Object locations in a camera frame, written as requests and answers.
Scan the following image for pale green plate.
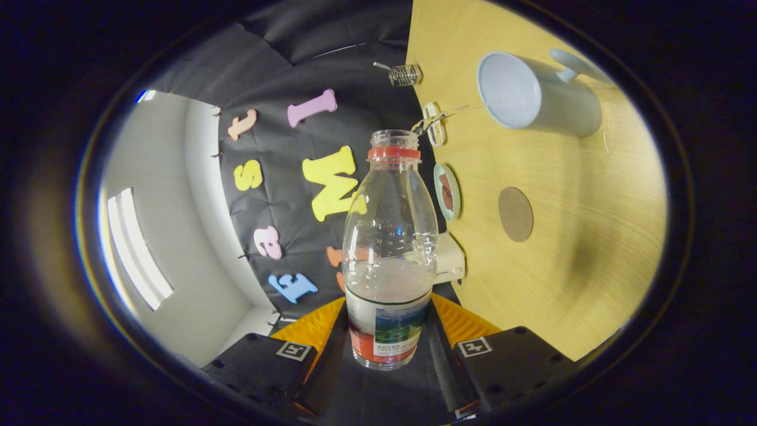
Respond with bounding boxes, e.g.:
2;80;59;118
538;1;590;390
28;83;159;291
434;163;462;221

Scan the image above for large ceiling light panel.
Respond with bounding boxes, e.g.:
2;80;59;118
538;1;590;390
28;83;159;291
106;188;174;311

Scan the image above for white divided snack tray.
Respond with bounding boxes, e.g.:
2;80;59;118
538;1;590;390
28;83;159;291
422;102;445;147

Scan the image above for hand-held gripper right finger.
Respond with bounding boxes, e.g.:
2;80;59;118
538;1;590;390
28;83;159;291
427;293;580;421

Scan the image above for white toaster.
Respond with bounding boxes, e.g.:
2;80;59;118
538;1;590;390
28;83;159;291
435;232;467;285

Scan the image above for wooden table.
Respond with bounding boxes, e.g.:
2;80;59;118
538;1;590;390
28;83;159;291
406;0;668;362

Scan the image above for clear plastic juice bottle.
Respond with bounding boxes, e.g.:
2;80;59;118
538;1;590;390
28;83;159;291
342;130;439;372

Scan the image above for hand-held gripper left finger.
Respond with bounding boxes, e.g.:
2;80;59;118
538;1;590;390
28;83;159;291
201;296;348;415

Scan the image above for black backdrop cloth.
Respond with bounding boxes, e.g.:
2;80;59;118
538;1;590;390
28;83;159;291
148;0;468;424

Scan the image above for round brown coaster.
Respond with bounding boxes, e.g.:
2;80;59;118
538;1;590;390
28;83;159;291
498;186;535;243

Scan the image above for wire mesh holder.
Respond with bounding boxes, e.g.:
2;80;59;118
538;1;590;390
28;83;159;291
389;63;423;88

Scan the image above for white cup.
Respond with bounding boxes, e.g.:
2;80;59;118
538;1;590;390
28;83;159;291
477;49;613;138

